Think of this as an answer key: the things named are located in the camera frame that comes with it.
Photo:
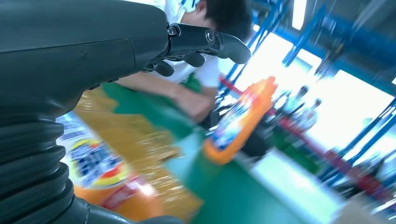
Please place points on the orange detergent bottle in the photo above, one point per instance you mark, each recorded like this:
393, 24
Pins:
102, 173
238, 126

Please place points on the person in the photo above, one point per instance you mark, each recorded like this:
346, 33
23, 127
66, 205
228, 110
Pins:
188, 99

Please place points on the white desk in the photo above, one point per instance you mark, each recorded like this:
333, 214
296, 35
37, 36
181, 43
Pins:
294, 185

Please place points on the blue shelf rack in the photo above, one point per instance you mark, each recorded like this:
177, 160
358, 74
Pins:
304, 34

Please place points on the yellow taped cardboard sheet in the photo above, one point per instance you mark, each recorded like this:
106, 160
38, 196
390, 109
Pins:
145, 145

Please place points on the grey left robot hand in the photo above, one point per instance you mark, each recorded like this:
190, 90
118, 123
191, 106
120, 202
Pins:
77, 46

